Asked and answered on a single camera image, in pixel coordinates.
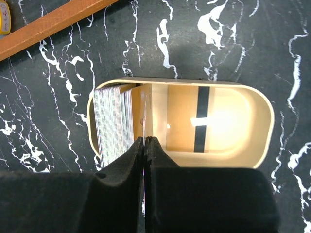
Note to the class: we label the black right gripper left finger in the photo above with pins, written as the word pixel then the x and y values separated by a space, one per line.
pixel 104 202

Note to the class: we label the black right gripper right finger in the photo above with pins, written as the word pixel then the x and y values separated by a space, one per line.
pixel 204 200

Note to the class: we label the beige oval tray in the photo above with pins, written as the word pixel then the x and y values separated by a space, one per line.
pixel 241 124

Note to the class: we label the credit card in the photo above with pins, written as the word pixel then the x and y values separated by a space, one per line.
pixel 147 130

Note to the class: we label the stack of cards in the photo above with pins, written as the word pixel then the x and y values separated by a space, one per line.
pixel 114 121

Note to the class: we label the card with black stripe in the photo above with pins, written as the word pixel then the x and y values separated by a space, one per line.
pixel 189 118

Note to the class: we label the orange wooden shelf rack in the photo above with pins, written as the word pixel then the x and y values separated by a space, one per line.
pixel 49 24

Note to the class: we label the yellow tape measure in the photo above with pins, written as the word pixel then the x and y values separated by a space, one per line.
pixel 5 19

